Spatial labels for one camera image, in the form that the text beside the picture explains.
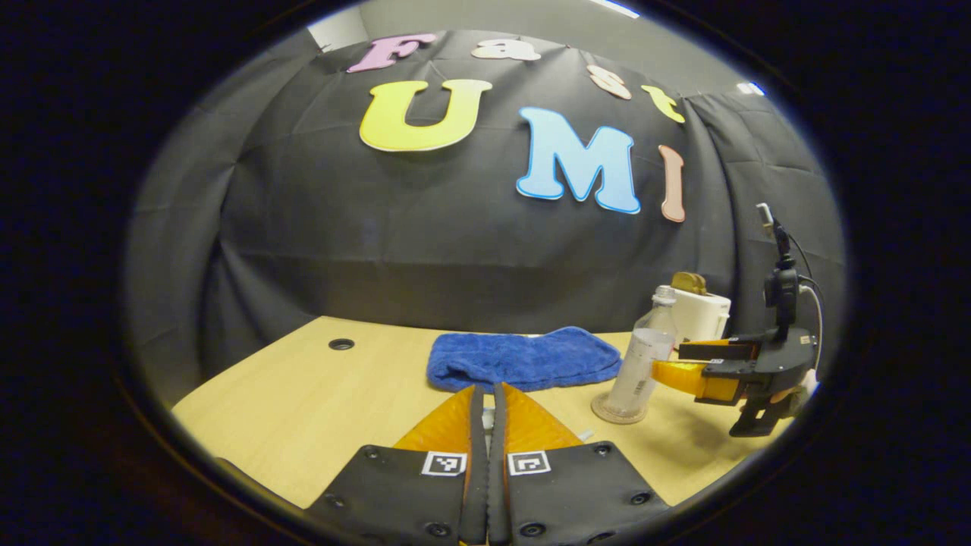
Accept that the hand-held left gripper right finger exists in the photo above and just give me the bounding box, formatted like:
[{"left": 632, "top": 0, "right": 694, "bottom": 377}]
[{"left": 489, "top": 381, "right": 672, "bottom": 546}]

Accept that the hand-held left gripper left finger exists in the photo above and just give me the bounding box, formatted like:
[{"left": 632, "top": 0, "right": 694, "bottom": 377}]
[{"left": 303, "top": 384, "right": 490, "bottom": 546}]

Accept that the clear water bottle red label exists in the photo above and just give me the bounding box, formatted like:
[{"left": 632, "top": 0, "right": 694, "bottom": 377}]
[{"left": 603, "top": 286, "right": 678, "bottom": 418}]

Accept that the white toaster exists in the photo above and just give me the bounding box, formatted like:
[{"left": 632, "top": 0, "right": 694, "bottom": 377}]
[{"left": 671, "top": 287, "right": 732, "bottom": 344}]

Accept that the blue towel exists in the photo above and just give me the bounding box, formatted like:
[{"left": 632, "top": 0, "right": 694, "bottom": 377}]
[{"left": 426, "top": 327, "right": 623, "bottom": 394}]

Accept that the black backdrop cloth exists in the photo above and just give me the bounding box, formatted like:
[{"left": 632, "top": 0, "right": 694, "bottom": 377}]
[{"left": 125, "top": 30, "right": 847, "bottom": 388}]

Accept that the thin gripper cable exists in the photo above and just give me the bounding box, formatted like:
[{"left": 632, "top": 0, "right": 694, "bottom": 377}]
[{"left": 787, "top": 234, "right": 826, "bottom": 372}]

